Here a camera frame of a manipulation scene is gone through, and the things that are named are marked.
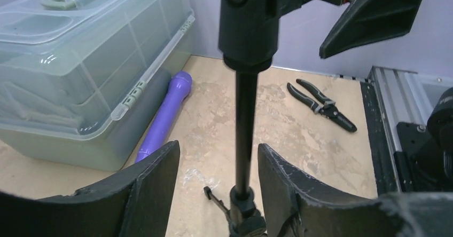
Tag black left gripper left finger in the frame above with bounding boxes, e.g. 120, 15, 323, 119
1, 141, 180, 236

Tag black tripod microphone stand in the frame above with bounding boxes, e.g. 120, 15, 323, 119
204, 0, 310, 236

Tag black pliers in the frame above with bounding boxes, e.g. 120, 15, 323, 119
286, 78, 357, 133

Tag translucent green storage box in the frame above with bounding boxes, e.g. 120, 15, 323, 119
1, 0, 195, 171

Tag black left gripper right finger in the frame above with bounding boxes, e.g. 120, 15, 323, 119
257, 144, 452, 236

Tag purple microphone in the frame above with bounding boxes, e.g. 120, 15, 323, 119
135, 71, 192, 163

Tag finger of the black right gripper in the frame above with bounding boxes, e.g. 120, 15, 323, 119
319, 0, 422, 59

